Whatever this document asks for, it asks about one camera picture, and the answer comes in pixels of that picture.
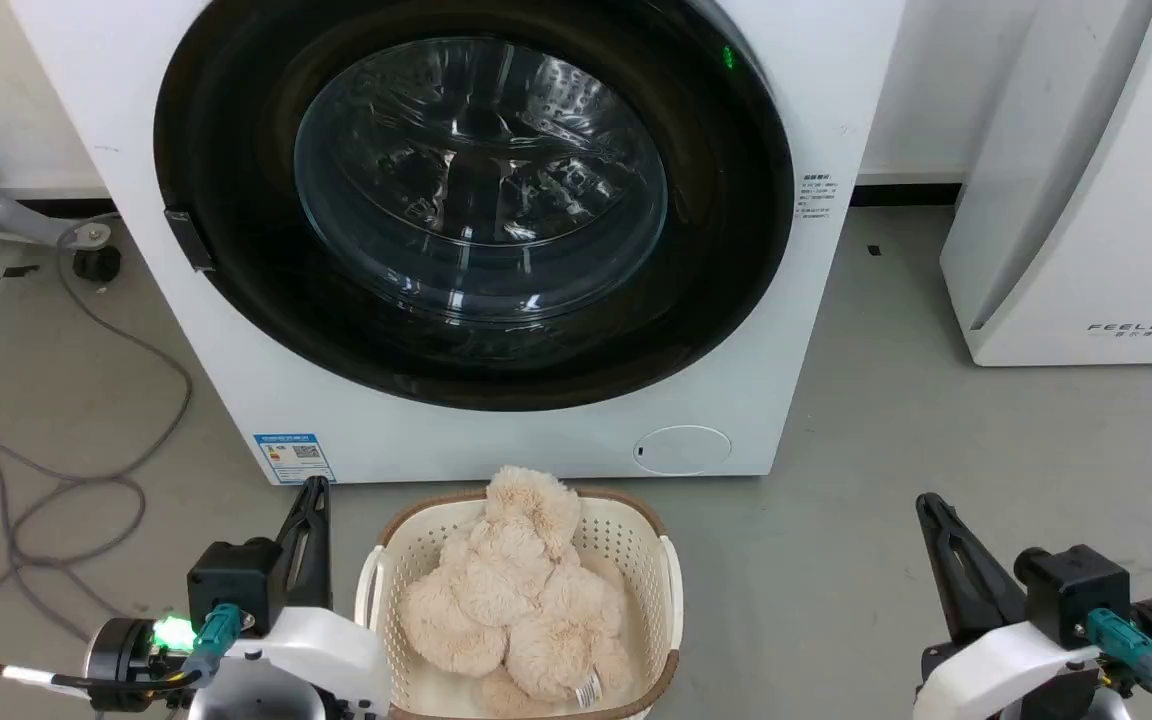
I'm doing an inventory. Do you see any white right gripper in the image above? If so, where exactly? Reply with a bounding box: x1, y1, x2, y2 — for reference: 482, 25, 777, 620
912, 492, 1105, 720

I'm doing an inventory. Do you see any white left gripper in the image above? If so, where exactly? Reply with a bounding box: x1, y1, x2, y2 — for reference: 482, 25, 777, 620
186, 477, 394, 720

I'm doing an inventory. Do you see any white front-load washing machine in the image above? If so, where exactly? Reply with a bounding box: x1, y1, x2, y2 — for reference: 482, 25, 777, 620
11, 0, 907, 487

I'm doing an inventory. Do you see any black round washer door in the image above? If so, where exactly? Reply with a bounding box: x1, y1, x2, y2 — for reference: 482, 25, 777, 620
153, 0, 796, 413

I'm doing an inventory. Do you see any blue energy label sticker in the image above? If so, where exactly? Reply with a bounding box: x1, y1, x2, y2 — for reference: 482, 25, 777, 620
253, 432, 337, 486

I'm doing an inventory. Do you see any beige plush teddy bear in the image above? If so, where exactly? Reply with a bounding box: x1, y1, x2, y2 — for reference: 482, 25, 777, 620
398, 465, 637, 719

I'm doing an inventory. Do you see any round white filter cover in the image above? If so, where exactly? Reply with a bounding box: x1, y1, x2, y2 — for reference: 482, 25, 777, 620
633, 425, 733, 476

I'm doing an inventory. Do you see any white laundry basket brown rim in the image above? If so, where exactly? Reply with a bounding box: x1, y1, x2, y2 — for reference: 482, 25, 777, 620
354, 487, 685, 720

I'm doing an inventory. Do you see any black caster wheel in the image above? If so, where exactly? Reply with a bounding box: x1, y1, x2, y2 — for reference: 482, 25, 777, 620
72, 244, 123, 284

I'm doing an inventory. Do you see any white air purifier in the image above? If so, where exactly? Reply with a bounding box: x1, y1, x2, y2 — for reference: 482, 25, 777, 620
939, 0, 1152, 368

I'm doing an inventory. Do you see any white text label sticker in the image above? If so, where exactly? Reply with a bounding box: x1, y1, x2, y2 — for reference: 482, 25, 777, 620
799, 172, 843, 222

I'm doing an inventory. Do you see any grey floor cable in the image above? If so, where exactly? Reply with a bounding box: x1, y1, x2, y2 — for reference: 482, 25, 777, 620
0, 212, 195, 661

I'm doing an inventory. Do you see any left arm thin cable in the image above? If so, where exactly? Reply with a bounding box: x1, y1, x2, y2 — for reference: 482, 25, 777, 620
0, 660, 202, 701

